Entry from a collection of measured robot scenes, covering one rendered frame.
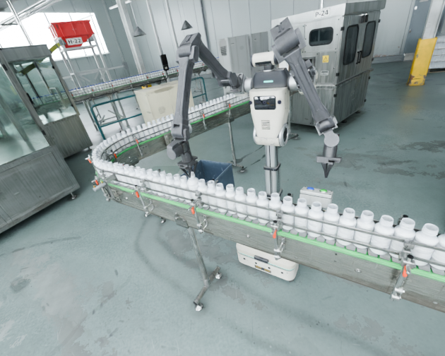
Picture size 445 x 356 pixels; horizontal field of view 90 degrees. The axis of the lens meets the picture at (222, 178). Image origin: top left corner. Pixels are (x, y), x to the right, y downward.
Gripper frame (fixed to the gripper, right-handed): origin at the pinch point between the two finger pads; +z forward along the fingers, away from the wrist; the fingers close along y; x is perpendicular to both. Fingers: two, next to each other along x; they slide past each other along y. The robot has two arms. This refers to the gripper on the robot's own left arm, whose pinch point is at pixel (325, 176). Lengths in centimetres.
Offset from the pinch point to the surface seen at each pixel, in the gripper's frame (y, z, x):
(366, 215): 17.0, 9.0, -18.7
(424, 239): 34.2, 13.4, -18.4
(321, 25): -67, -178, 307
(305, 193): -7.6, 8.9, -3.6
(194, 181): -63, 9, -19
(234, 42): -321, -238, 477
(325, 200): 1.7, 10.5, -3.6
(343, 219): 10.1, 12.5, -18.0
